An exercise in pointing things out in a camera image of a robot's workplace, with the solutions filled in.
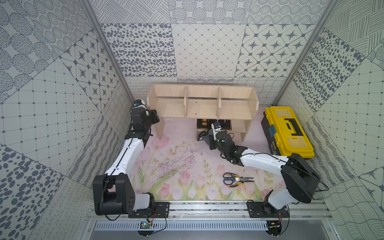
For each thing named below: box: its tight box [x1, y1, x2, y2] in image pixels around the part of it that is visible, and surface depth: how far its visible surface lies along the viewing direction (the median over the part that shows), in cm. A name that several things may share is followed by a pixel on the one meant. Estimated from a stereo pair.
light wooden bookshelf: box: [147, 84, 259, 142], surface depth 86 cm
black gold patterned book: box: [196, 118, 232, 131], surface depth 93 cm
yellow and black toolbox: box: [261, 106, 315, 159], surface depth 87 cm
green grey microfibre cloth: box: [197, 128, 213, 146], surface depth 88 cm
